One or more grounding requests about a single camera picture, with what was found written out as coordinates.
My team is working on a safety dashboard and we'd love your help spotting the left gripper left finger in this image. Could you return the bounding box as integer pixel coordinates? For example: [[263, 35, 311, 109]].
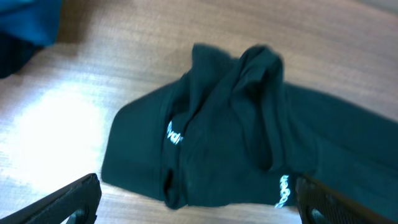
[[1, 173, 102, 224]]

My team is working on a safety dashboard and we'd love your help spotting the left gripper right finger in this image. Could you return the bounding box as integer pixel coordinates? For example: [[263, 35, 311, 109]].
[[295, 176, 397, 224]]

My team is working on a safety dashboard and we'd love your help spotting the black polo shirt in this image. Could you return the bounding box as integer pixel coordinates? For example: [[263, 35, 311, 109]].
[[101, 44, 397, 220]]

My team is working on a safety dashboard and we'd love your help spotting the dark blue folded garment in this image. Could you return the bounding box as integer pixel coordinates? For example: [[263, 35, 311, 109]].
[[1, 0, 63, 79]]

